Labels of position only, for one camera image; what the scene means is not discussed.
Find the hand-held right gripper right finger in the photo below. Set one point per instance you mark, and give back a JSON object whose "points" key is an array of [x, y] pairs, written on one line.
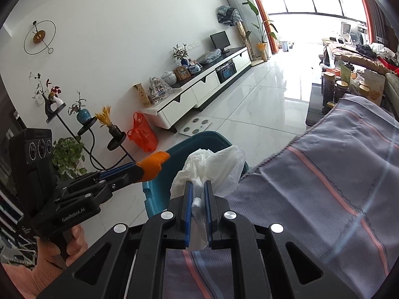
{"points": [[209, 218]]}

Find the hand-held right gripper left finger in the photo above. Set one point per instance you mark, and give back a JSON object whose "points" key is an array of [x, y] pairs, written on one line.
{"points": [[188, 218]]}

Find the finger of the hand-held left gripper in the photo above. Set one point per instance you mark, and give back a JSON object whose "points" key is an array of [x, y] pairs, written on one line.
{"points": [[127, 181], [120, 169]]}

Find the orange peel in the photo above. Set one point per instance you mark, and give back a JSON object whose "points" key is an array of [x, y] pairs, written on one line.
{"points": [[154, 165]]}

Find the teal plastic waste bin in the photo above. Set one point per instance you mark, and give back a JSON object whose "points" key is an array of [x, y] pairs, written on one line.
{"points": [[156, 199]]}

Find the white tissue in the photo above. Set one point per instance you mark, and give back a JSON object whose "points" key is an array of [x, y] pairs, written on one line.
{"points": [[212, 165]]}

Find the person's left forearm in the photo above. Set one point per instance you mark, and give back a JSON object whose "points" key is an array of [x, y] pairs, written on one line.
{"points": [[21, 280]]}

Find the person's left hand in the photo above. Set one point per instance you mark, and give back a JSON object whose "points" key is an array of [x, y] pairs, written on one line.
{"points": [[78, 239]]}

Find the black metal plant stand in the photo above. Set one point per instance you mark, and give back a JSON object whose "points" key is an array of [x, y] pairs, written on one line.
{"points": [[117, 143]]}

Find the green ivy plant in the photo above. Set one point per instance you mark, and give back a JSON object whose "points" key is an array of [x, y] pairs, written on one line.
{"points": [[68, 155]]}

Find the black vase yellow flowers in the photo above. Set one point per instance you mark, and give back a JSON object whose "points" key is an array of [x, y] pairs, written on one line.
{"points": [[113, 129]]}

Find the orange plastic bag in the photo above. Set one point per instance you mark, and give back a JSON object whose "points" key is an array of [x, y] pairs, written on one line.
{"points": [[145, 137]]}

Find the teal vase with plant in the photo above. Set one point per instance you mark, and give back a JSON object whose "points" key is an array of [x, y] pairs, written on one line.
{"points": [[82, 116]]}

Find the white vase with branches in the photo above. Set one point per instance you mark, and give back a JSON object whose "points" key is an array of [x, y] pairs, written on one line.
{"points": [[56, 101]]}

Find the beige carton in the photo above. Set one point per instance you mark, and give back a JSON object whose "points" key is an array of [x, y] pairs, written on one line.
{"points": [[142, 95]]}

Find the white bathroom scale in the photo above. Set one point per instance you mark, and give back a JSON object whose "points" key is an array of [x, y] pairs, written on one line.
{"points": [[194, 126]]}

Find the clear plastic bag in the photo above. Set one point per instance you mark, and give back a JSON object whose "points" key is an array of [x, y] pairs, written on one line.
{"points": [[159, 90]]}

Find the white ceramic jar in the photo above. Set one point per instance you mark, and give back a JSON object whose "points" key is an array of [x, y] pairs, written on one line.
{"points": [[168, 78]]}

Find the grey striped cloth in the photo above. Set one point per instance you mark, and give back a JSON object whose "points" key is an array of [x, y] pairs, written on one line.
{"points": [[311, 193]]}

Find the white TV cabinet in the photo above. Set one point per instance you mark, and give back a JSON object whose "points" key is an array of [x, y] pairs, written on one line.
{"points": [[202, 84]]}

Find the small potted plant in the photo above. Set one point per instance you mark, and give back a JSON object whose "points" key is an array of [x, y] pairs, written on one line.
{"points": [[184, 60]]}

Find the blue white ceramic dish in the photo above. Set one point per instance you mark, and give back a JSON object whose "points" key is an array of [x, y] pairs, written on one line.
{"points": [[194, 68]]}

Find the blue plastic bag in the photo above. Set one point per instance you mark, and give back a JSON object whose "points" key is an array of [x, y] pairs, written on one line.
{"points": [[210, 56]]}

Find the dark glass coffee table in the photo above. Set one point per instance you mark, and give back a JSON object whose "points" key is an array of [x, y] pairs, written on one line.
{"points": [[314, 109]]}

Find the black monitor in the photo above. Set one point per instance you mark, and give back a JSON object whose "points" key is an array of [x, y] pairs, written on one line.
{"points": [[219, 40]]}

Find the tall leafy potted plant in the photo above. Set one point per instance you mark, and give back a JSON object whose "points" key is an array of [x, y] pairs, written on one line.
{"points": [[261, 49]]}

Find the rattan stand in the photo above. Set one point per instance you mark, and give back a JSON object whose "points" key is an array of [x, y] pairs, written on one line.
{"points": [[246, 40]]}

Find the group of dark jars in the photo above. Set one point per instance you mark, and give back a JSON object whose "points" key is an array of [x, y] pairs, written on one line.
{"points": [[341, 90]]}

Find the small grey bin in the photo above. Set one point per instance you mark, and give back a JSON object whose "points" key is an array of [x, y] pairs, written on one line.
{"points": [[284, 45]]}

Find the blue patterned cloth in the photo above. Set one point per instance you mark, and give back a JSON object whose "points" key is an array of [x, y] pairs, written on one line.
{"points": [[227, 14]]}

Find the white standing air conditioner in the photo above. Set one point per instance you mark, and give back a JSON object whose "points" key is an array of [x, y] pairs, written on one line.
{"points": [[240, 3]]}

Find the orange curtain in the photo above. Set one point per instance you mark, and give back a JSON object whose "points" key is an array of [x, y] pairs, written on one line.
{"points": [[265, 9], [366, 6]]}

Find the brown blanket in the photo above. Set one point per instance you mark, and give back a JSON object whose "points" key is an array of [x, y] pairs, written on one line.
{"points": [[367, 64]]}

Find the white chair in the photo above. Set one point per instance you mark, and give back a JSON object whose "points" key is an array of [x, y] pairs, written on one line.
{"points": [[343, 39]]}

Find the green sofa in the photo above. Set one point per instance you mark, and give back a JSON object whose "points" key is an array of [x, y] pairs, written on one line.
{"points": [[393, 90]]}

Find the washing machine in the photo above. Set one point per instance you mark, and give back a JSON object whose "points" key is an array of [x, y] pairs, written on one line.
{"points": [[358, 35]]}

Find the grey curtain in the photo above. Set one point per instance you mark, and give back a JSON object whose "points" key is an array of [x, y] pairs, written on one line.
{"points": [[383, 18]]}

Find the round wall clock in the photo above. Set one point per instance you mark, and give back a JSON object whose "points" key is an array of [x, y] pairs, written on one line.
{"points": [[39, 36]]}

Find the white wall sockets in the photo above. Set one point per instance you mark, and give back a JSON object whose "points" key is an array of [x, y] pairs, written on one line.
{"points": [[193, 44]]}

